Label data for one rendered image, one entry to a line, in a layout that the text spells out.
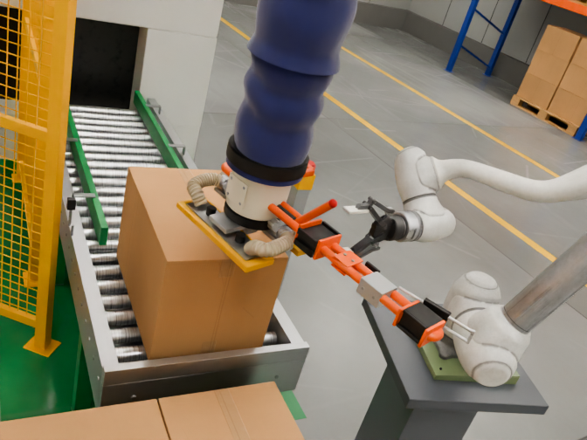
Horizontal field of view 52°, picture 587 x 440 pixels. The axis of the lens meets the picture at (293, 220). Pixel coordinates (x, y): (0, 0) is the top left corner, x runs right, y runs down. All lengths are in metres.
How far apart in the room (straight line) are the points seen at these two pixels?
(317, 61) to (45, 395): 1.79
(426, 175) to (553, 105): 7.84
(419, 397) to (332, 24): 1.12
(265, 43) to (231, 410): 1.10
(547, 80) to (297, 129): 8.31
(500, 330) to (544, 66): 8.11
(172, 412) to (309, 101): 1.00
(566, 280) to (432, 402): 0.54
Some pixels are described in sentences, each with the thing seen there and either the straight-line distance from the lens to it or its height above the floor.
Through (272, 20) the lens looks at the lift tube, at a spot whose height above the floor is 1.69.
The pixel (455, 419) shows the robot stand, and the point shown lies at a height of 0.54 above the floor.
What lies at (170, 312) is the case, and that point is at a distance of 1.90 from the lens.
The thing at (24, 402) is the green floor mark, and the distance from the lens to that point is 2.65.
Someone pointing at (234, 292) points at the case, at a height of 0.82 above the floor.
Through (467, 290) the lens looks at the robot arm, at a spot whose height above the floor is 1.02.
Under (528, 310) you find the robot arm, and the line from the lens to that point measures 1.81.
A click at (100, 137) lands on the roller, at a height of 0.53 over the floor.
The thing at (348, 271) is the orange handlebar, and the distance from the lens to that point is 1.47.
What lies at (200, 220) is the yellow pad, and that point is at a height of 1.10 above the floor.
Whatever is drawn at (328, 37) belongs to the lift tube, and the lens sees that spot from 1.44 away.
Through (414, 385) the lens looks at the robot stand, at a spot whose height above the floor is 0.75.
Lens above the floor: 1.95
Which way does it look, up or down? 28 degrees down
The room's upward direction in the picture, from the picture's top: 16 degrees clockwise
